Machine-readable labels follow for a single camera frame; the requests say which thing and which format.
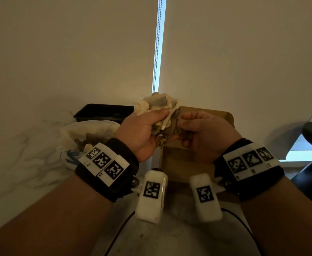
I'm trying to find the person's right hand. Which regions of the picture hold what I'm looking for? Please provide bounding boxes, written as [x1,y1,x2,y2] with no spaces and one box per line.
[177,111,243,163]

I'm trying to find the person's left hand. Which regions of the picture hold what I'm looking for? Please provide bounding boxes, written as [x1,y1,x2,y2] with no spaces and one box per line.
[113,108,178,163]

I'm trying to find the beige paper wad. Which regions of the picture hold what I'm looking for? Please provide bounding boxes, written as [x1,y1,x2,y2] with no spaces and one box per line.
[133,92,182,148]

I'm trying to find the person's left forearm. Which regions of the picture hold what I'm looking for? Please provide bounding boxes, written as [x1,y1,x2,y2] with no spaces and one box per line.
[0,173,114,256]

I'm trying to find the person's right forearm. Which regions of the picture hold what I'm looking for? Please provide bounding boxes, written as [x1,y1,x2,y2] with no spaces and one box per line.
[240,176,312,256]

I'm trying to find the brown cardboard box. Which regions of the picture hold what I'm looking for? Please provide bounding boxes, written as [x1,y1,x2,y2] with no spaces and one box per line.
[160,106,235,184]

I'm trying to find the black plastic tray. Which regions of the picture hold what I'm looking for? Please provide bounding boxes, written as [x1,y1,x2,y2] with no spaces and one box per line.
[73,103,135,124]

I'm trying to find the brown scraps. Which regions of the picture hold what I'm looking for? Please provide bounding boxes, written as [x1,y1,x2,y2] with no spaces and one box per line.
[74,133,109,152]

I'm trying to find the black wristband with marker tags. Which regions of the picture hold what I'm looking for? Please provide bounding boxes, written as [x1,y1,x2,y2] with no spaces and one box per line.
[214,138,285,202]
[74,138,140,203]

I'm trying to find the beige roller blind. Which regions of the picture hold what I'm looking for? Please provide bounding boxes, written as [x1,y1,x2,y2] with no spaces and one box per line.
[159,0,312,160]

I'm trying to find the white plastic bag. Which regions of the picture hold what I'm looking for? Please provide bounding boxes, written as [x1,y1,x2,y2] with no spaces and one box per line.
[57,120,121,171]

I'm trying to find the white wrist camera with marker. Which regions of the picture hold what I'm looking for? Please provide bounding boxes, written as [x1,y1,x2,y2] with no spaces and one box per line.
[135,169,169,224]
[189,173,223,223]

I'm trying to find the black cable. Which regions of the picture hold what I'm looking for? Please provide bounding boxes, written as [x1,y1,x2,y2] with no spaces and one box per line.
[221,207,264,256]
[104,210,135,256]

